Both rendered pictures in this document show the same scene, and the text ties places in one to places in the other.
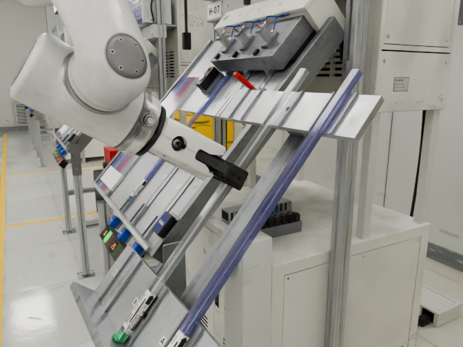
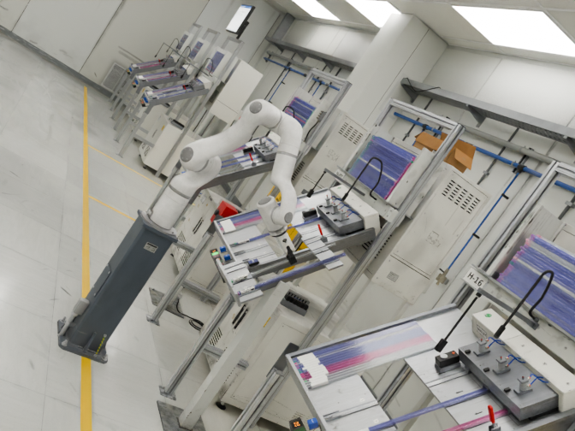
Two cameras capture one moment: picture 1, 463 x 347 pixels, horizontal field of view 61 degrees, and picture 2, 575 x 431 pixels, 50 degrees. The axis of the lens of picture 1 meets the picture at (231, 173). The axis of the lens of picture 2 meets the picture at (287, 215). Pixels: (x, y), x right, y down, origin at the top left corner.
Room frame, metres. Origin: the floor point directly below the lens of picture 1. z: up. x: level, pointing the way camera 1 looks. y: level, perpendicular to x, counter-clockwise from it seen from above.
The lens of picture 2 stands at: (-2.14, -0.04, 1.45)
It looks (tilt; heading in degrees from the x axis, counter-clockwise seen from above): 7 degrees down; 3
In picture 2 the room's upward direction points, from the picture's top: 34 degrees clockwise
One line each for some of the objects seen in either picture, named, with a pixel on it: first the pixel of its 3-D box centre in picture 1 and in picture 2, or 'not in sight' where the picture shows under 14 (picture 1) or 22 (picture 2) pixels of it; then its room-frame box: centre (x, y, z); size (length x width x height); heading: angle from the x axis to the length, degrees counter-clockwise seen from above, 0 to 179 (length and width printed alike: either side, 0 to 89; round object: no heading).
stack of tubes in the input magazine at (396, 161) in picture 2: not in sight; (387, 169); (1.29, -0.14, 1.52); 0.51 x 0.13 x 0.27; 29
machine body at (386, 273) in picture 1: (287, 283); (276, 349); (1.40, -0.22, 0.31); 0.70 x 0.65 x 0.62; 29
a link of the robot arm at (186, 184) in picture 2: not in sight; (197, 172); (0.72, 0.60, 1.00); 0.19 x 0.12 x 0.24; 154
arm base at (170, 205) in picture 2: not in sight; (168, 208); (0.69, 0.61, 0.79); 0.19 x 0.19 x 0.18
